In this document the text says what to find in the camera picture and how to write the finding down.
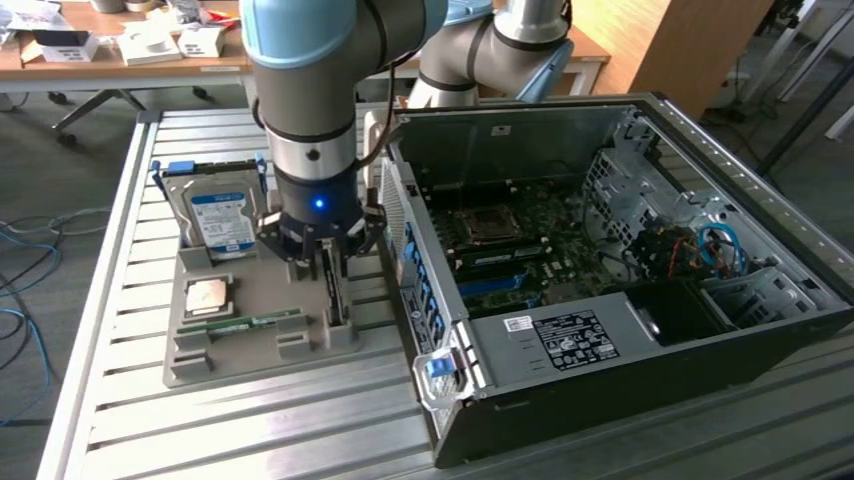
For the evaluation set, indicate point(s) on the black open PC case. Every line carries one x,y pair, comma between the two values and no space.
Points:
601,400

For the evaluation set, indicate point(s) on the wooden cabinet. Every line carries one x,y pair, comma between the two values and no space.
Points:
701,50

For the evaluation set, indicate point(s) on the white box printed label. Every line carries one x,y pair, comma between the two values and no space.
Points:
201,44

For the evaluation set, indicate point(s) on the white box round hole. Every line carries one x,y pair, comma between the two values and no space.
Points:
147,50

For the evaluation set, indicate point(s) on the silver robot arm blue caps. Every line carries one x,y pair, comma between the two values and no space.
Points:
301,75

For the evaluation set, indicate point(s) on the grey power supply unit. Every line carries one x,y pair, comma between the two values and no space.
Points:
501,350

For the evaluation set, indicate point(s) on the grey parts rack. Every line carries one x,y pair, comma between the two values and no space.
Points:
267,300

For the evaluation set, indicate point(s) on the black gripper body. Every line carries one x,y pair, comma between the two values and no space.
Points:
321,205

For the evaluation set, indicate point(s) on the long blue expansion slot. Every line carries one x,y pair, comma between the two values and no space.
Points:
488,286

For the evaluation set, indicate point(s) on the silver CPU chip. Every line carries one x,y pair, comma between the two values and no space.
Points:
207,295

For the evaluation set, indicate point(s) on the green RAM stick bare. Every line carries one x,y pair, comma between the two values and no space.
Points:
234,325

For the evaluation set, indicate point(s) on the green RAM stick labelled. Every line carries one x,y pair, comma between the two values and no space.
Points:
501,256

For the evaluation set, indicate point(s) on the grey cup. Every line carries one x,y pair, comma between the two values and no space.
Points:
107,5

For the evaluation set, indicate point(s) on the hard disk with blue caddy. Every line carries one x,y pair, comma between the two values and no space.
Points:
221,220

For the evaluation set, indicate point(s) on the green GPU card black fan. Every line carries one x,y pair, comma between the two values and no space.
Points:
334,300

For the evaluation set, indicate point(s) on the blue case latch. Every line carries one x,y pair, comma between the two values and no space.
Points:
441,367

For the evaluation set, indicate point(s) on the white box black lid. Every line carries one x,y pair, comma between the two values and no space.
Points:
63,47

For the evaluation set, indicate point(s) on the green motherboard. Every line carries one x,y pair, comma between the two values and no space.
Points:
568,260

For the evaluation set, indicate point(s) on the white paper stack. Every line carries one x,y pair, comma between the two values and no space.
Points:
34,17

